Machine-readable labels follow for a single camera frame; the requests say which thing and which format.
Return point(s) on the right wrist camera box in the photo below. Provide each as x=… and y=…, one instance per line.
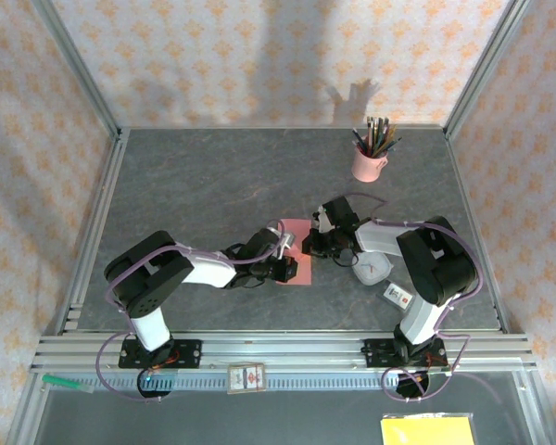
x=322, y=218

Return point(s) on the green marker pen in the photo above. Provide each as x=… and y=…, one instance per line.
x=62, y=381

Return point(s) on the beige tipped pencil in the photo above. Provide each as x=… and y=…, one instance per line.
x=370, y=134

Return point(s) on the red colored pencil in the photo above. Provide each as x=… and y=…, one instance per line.
x=359, y=141

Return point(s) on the lower aluminium frame bar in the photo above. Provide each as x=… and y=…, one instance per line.
x=533, y=412
x=25, y=412

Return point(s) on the yellow colored pencil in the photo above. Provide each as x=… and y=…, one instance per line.
x=386, y=139

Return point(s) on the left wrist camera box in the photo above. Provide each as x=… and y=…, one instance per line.
x=287, y=236

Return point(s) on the pink pencil cup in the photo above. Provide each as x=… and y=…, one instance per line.
x=368, y=167

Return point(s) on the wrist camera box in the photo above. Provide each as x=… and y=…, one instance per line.
x=322, y=218
x=287, y=236

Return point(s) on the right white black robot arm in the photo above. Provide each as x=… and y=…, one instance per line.
x=426, y=320

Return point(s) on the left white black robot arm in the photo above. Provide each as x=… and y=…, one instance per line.
x=208, y=273

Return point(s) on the yellow paper pack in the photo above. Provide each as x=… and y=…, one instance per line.
x=426, y=431

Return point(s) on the aluminium frame post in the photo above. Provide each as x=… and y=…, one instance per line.
x=84, y=74
x=483, y=69

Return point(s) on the small playing card box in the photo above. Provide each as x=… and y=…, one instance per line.
x=245, y=378

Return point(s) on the aluminium table side rail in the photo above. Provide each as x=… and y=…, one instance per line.
x=95, y=232
x=476, y=232

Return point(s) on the clear packed card with red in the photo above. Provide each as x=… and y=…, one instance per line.
x=396, y=296

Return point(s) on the thin aluminium table rail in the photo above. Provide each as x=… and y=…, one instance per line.
x=259, y=126

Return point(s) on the pink square paper sheet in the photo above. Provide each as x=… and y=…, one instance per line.
x=305, y=271

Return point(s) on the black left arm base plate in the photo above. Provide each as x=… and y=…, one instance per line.
x=190, y=354

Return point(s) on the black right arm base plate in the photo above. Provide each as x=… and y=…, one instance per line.
x=375, y=354

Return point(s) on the dark colored pencil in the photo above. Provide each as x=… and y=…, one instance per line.
x=393, y=144
x=382, y=134
x=375, y=134

